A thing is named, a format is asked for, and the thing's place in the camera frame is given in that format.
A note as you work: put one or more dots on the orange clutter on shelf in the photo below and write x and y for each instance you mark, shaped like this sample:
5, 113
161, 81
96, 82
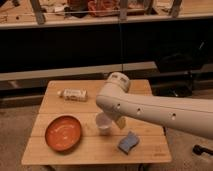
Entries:
96, 8

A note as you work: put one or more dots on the wooden table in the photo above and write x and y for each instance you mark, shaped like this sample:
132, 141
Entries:
93, 147

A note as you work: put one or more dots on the blue sponge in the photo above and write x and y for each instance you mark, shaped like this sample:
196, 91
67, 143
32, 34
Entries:
128, 142

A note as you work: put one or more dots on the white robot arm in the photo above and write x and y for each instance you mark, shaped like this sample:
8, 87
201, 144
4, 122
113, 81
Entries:
194, 116

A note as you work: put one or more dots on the black object on floor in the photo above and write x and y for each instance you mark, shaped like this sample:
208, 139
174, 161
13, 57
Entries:
199, 150

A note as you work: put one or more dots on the white plastic bottle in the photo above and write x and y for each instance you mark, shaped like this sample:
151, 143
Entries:
73, 94

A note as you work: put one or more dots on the orange ceramic bowl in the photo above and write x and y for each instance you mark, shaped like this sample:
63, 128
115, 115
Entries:
63, 133

